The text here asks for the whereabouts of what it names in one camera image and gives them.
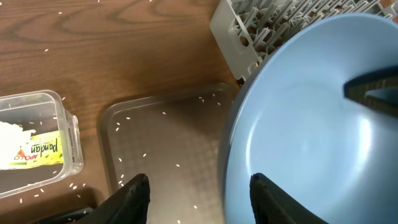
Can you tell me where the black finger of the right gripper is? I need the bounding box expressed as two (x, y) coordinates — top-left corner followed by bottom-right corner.
(343, 65), (397, 118)

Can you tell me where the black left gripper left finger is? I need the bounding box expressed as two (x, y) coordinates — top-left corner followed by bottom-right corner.
(77, 174), (150, 224)

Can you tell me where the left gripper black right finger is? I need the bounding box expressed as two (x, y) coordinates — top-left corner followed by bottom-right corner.
(249, 173), (326, 224)

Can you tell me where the blue plate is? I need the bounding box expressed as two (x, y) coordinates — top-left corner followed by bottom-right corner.
(219, 13), (397, 223)

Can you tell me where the green yellow snack wrapper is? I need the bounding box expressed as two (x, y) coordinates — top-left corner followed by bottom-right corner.
(25, 131), (64, 169)

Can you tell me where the white tissue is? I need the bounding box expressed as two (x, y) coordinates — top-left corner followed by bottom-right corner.
(1, 121), (36, 170)

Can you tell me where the grey dishwasher rack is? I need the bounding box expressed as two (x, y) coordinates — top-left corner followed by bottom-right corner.
(210, 0), (397, 81)

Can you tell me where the dark brown serving tray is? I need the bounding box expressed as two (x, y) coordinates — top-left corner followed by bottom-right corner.
(98, 83), (237, 223)

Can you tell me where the clear plastic bin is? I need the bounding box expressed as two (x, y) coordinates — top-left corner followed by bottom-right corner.
(1, 90), (84, 198)

